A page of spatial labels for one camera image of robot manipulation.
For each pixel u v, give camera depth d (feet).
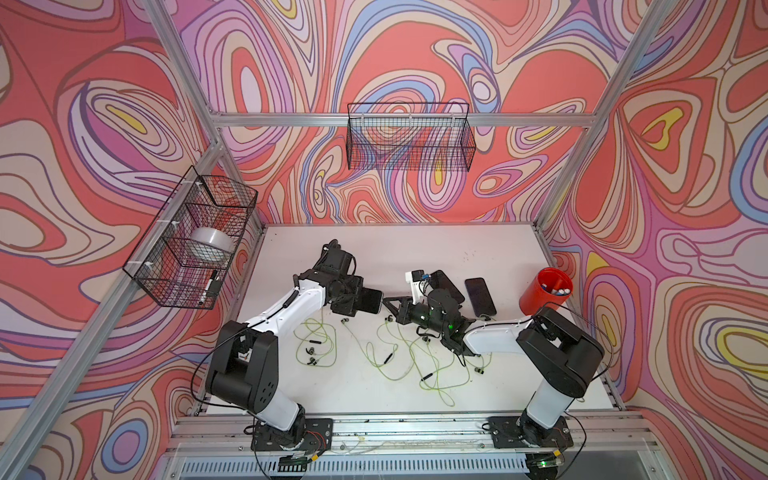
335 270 2.29
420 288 2.62
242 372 1.43
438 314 2.21
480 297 3.24
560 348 1.62
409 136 3.15
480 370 2.75
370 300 2.93
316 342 2.91
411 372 2.75
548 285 3.05
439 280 3.43
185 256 2.42
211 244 2.33
